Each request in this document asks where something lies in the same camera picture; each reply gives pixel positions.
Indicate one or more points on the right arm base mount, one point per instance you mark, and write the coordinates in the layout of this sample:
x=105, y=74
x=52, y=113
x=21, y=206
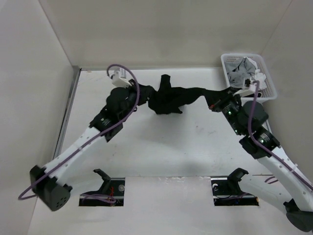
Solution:
x=226, y=190

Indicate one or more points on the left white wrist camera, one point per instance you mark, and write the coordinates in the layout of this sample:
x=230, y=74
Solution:
x=119, y=78

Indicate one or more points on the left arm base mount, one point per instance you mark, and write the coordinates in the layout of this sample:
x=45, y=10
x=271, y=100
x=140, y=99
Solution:
x=110, y=193

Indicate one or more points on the white tank top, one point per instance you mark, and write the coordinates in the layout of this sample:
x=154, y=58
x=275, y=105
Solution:
x=258, y=75

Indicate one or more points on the black tank top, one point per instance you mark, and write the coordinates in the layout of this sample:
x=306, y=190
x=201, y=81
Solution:
x=168, y=99

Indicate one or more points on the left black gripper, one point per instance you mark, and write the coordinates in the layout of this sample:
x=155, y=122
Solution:
x=145, y=97

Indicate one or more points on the white plastic basket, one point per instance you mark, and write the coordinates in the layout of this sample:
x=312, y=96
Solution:
x=264, y=95

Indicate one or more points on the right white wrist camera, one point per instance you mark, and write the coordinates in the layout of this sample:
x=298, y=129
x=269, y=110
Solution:
x=249, y=87

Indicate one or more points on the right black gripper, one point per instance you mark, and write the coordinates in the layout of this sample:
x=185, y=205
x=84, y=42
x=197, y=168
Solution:
x=216, y=105

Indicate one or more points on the grey tank top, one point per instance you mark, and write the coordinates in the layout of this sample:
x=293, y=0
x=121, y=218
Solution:
x=239, y=70

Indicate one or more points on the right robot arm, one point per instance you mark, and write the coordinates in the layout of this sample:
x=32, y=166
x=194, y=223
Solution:
x=295, y=198

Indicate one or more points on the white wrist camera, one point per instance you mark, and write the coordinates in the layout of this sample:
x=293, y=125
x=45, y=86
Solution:
x=119, y=78
x=249, y=87

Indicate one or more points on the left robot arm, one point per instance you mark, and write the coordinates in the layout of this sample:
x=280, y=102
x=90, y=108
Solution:
x=49, y=183

